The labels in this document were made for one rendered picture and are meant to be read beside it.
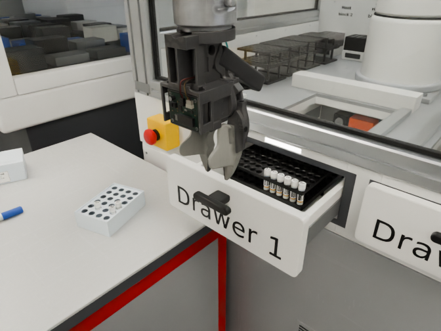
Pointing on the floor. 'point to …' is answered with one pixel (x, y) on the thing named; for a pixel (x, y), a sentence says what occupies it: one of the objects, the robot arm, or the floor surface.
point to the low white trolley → (104, 250)
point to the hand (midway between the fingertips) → (220, 165)
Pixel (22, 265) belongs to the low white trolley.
